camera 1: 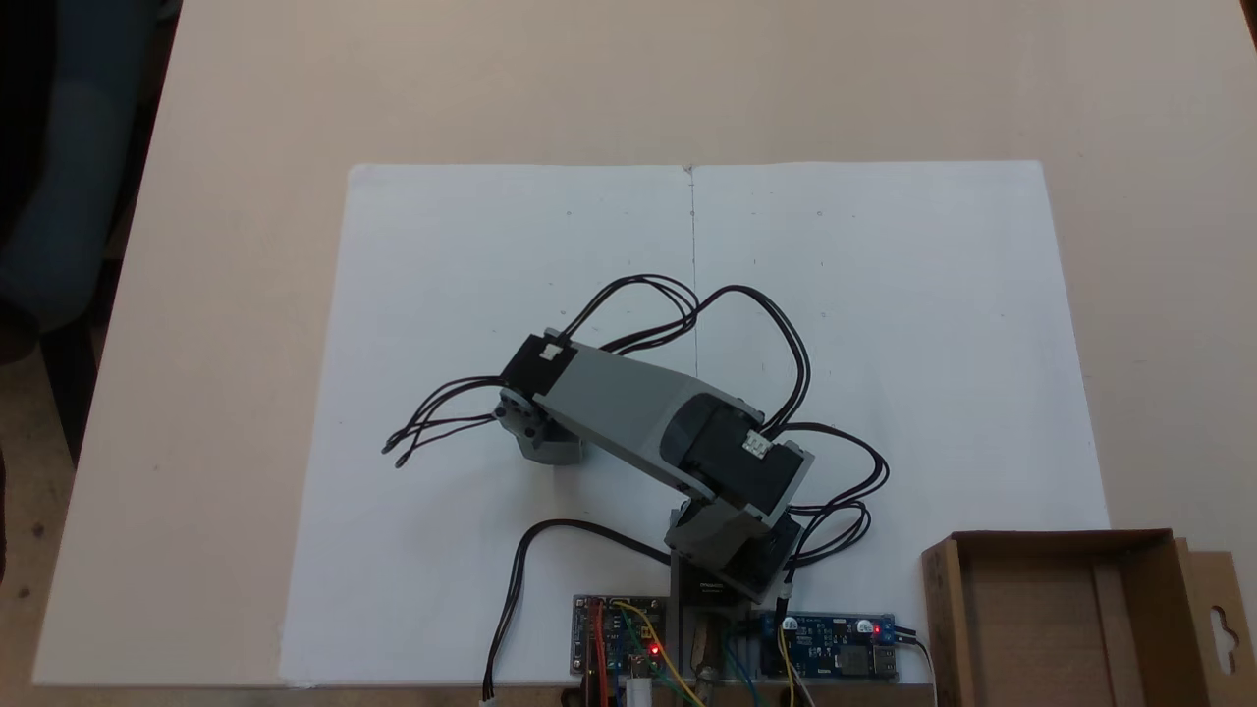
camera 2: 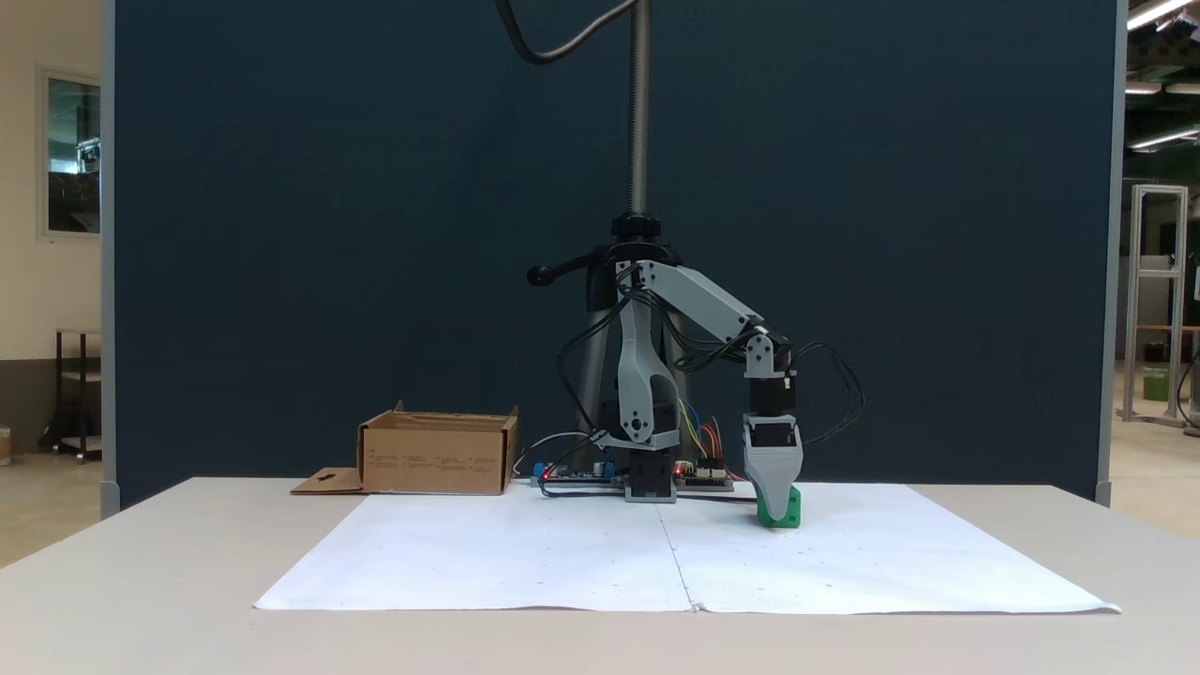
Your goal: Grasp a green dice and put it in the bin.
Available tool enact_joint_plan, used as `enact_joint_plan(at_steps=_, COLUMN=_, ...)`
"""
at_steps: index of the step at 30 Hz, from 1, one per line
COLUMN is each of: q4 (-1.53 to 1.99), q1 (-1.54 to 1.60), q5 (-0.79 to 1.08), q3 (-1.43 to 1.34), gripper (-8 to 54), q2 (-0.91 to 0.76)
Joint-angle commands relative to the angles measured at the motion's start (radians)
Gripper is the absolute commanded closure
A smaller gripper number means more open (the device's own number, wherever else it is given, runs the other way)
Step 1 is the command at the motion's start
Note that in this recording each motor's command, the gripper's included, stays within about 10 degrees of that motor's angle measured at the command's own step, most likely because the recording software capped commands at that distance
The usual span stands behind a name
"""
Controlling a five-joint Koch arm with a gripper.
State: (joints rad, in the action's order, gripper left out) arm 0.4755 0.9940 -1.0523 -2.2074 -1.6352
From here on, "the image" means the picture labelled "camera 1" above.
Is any yellow jumper wire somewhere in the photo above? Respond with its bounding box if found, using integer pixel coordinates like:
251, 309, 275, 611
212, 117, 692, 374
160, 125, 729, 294
611, 600, 704, 707

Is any circuit board with red LED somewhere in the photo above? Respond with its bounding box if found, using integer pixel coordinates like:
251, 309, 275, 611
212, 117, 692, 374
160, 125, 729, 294
572, 593, 671, 680

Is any orange jumper wire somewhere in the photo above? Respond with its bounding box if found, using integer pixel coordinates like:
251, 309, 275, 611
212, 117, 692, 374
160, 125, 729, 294
585, 600, 612, 707

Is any brown cardboard box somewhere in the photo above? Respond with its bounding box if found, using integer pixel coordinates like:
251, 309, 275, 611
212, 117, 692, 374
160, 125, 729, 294
920, 528, 1257, 707

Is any black gripper wire loop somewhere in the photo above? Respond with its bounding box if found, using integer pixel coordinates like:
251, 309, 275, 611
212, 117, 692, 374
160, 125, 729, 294
380, 375, 508, 469

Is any blue circuit board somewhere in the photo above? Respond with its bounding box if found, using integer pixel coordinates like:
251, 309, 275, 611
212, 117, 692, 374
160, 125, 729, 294
758, 612, 901, 682

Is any white thin cable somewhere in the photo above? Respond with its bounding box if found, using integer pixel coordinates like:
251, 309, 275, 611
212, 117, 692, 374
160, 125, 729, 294
899, 636, 941, 707

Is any dark blue chair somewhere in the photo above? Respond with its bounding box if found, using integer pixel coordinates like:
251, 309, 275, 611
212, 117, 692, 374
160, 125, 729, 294
0, 0, 184, 464

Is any black arm wire bundle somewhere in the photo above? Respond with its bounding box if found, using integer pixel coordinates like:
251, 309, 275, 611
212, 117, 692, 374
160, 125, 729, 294
564, 274, 892, 582

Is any thick black cable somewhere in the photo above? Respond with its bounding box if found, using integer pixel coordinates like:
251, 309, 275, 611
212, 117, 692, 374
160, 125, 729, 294
480, 517, 679, 704

